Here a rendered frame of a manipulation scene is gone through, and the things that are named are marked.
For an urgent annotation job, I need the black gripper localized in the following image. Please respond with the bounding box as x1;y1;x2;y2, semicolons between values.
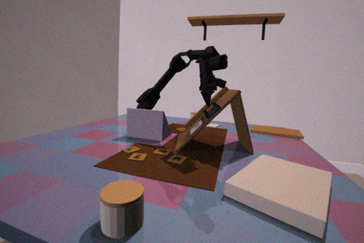
199;71;217;107

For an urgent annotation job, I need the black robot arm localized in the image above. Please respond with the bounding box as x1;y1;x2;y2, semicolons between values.
136;46;228;110

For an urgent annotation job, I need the beige flat box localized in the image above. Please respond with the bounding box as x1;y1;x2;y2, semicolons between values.
224;154;332;239

